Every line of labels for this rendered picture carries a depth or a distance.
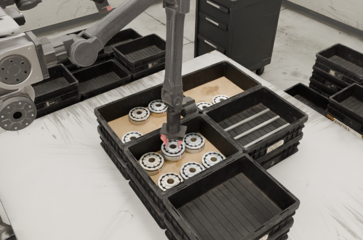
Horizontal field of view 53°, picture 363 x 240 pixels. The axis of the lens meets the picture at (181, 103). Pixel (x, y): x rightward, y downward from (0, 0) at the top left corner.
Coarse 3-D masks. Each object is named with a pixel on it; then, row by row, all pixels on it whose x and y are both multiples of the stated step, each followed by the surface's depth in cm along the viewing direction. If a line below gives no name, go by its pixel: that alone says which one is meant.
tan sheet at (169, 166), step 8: (208, 144) 165; (160, 152) 161; (200, 152) 161; (168, 160) 157; (184, 160) 157; (192, 160) 157; (200, 160) 157; (168, 168) 153; (176, 168) 153; (152, 176) 150
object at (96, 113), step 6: (162, 84) 184; (144, 90) 180; (126, 96) 176; (132, 96) 177; (114, 102) 172; (96, 108) 169; (96, 114) 166; (192, 114) 166; (102, 120) 162; (108, 126) 159; (114, 132) 156; (150, 132) 156; (114, 138) 155; (138, 138) 153; (120, 144) 150; (126, 144) 150
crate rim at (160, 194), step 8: (184, 120) 163; (208, 120) 163; (216, 128) 159; (152, 136) 154; (224, 136) 155; (128, 144) 150; (136, 144) 151; (232, 144) 151; (128, 152) 146; (240, 152) 147; (136, 160) 143; (224, 160) 144; (136, 168) 143; (208, 168) 140; (144, 176) 138; (192, 176) 137; (152, 184) 134; (160, 192) 131; (168, 192) 131
